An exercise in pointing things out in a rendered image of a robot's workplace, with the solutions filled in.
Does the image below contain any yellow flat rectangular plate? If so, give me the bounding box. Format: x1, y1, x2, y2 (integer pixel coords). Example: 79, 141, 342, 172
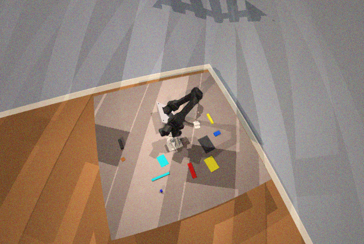
204, 156, 219, 172

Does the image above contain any red flat bar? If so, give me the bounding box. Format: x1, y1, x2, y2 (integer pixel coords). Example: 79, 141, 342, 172
188, 163, 197, 179

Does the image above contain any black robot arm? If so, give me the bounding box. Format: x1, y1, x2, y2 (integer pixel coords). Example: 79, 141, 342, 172
161, 87, 203, 138

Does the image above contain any small blue block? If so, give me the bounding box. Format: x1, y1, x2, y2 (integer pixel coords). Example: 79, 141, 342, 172
213, 130, 220, 137

